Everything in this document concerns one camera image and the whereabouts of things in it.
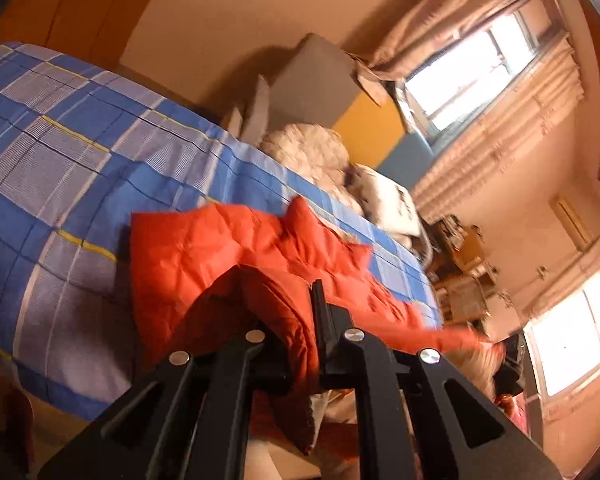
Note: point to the bright side window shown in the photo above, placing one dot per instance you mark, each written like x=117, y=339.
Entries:
x=565, y=340

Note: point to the wicker chair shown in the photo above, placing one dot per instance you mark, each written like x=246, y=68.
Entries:
x=462, y=300

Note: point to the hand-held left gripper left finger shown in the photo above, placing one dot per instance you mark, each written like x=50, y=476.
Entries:
x=240, y=365

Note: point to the person's beige pants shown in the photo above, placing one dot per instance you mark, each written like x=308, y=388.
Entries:
x=340, y=455

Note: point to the wall air conditioner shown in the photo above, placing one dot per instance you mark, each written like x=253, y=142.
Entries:
x=572, y=222

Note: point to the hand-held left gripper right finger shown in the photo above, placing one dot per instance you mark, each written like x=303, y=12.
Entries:
x=330, y=330

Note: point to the patterned curtain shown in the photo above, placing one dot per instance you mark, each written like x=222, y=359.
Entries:
x=495, y=150
x=430, y=20

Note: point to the pink ruffled bedspread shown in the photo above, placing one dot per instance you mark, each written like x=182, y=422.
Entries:
x=517, y=412

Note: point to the small wooden table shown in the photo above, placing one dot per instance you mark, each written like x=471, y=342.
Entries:
x=467, y=255

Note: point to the white quilted blanket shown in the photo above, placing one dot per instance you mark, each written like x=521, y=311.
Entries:
x=305, y=150

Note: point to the orange puffer jacket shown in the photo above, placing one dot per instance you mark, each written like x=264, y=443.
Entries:
x=205, y=250

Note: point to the wooden wardrobe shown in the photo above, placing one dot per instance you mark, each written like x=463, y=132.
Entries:
x=80, y=0

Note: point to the deer print pillow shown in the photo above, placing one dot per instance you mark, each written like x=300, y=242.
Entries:
x=390, y=205

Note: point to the blue plaid bed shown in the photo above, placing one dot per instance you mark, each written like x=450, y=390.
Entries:
x=55, y=160

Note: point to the colour block sofa chair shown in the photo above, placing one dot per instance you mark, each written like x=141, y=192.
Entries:
x=310, y=85

